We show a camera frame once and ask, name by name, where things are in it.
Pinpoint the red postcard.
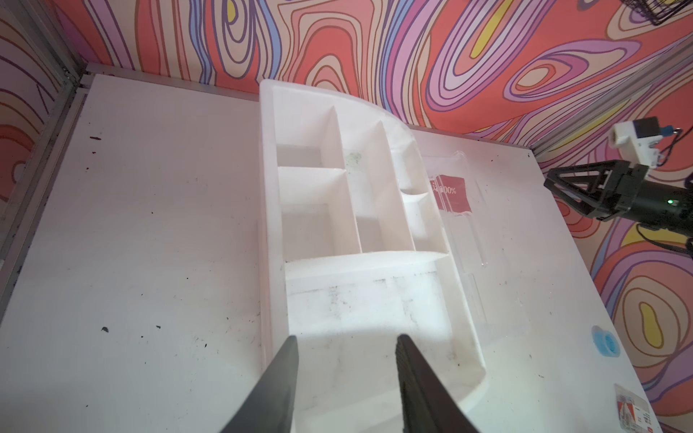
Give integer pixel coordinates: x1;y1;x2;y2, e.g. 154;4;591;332
430;175;472;215

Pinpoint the small red white packet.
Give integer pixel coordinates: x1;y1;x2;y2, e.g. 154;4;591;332
615;384;656;433

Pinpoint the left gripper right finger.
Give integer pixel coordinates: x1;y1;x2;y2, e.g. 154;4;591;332
395;334;478;433

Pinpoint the white plastic drawer organizer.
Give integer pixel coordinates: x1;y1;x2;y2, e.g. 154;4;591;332
259;79;488;432

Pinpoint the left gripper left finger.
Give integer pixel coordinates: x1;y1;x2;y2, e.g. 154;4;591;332
221;336;300;432

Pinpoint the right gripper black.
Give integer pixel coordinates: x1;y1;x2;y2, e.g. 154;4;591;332
544;160;692;237

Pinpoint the clear plastic drawer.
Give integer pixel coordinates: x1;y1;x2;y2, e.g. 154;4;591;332
423;152;531;347

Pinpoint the blue tape ring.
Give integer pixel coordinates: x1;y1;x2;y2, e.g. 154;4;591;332
591;324;622;358

